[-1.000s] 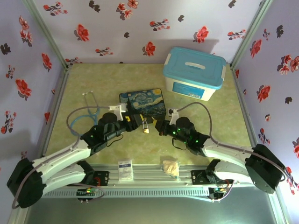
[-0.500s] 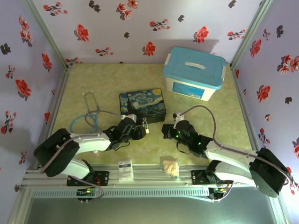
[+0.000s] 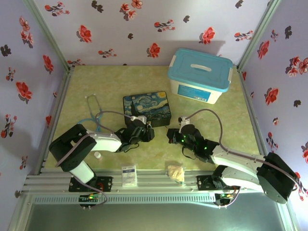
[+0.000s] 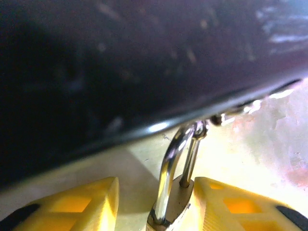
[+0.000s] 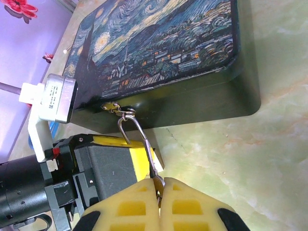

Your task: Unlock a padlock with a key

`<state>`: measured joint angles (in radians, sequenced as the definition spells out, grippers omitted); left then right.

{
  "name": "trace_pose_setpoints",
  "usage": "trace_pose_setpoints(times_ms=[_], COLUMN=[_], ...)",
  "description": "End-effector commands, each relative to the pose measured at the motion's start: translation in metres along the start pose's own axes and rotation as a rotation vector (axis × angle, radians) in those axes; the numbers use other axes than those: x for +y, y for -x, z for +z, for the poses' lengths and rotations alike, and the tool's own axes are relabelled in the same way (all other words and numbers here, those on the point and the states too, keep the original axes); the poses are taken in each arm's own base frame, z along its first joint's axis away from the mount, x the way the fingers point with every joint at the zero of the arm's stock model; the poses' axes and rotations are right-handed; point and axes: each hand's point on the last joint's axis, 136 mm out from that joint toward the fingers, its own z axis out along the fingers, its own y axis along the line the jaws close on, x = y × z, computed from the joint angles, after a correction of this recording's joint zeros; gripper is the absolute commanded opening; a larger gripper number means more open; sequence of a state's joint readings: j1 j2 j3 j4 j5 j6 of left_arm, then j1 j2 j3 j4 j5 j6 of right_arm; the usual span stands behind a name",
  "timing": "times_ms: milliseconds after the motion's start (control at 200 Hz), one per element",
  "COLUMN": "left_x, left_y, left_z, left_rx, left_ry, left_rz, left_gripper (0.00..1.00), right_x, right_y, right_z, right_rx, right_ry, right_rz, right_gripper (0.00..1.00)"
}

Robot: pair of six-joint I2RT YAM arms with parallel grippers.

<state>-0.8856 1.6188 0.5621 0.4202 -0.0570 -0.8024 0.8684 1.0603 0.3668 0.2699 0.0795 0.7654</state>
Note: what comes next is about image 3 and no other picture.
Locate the starry night painted black box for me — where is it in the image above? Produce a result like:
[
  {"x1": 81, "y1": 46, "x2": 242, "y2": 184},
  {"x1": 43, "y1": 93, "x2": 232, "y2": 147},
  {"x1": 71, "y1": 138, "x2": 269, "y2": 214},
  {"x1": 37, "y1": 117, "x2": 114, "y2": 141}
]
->
[{"x1": 122, "y1": 90, "x2": 172, "y2": 128}]

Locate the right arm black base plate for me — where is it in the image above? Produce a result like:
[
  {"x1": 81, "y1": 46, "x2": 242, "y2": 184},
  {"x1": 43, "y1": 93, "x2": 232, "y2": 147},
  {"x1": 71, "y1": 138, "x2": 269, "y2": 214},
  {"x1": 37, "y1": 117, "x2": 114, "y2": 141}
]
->
[{"x1": 196, "y1": 175, "x2": 218, "y2": 193}]

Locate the blue lid plastic storage box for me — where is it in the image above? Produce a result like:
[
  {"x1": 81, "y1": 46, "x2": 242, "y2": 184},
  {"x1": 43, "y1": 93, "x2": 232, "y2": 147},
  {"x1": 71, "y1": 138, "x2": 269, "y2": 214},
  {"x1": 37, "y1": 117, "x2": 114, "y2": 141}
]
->
[{"x1": 167, "y1": 48, "x2": 234, "y2": 105}]

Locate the grey blue stethoscope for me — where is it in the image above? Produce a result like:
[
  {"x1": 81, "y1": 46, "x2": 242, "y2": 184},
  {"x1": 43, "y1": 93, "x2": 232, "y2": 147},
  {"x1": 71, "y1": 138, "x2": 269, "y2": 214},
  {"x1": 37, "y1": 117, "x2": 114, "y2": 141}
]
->
[{"x1": 78, "y1": 94, "x2": 107, "y2": 133}]

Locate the clear bag with beige contents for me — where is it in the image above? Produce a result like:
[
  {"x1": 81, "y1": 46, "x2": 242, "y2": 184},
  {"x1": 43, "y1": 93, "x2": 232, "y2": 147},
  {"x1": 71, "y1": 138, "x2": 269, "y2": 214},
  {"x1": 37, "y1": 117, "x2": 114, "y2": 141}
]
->
[{"x1": 165, "y1": 161, "x2": 186, "y2": 187}]

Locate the aluminium frame rail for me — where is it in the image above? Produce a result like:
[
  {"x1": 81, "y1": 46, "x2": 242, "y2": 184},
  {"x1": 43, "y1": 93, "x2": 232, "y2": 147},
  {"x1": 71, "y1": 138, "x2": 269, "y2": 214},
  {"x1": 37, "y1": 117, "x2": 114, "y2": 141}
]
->
[{"x1": 22, "y1": 168, "x2": 263, "y2": 196}]

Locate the white packet with blue label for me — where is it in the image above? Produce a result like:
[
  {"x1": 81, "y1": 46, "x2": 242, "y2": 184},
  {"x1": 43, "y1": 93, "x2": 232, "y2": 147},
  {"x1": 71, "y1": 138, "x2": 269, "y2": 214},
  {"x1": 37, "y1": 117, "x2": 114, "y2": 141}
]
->
[{"x1": 121, "y1": 165, "x2": 138, "y2": 188}]

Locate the aluminium corner post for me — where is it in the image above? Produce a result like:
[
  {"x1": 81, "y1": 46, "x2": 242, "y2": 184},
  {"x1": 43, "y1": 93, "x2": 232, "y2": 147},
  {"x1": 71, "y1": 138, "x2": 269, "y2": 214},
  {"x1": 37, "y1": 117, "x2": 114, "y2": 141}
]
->
[
  {"x1": 236, "y1": 0, "x2": 282, "y2": 71},
  {"x1": 23, "y1": 0, "x2": 73, "y2": 71}
]

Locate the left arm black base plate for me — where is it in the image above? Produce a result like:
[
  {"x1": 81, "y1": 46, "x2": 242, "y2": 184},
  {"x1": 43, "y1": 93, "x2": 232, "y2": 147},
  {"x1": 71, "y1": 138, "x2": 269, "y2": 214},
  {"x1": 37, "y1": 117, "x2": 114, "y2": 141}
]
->
[{"x1": 68, "y1": 176, "x2": 113, "y2": 193}]

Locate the slotted grey cable duct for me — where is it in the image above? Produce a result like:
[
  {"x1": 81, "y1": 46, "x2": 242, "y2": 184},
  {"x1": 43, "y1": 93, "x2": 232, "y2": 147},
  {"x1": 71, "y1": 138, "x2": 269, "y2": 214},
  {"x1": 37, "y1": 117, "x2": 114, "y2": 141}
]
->
[{"x1": 32, "y1": 193, "x2": 217, "y2": 205}]

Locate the aluminium side rail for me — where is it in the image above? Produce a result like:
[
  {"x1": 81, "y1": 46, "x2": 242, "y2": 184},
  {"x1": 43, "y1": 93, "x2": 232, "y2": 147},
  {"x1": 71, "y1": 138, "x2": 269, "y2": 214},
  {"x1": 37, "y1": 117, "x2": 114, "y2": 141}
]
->
[
  {"x1": 236, "y1": 67, "x2": 268, "y2": 155},
  {"x1": 33, "y1": 68, "x2": 73, "y2": 174}
]

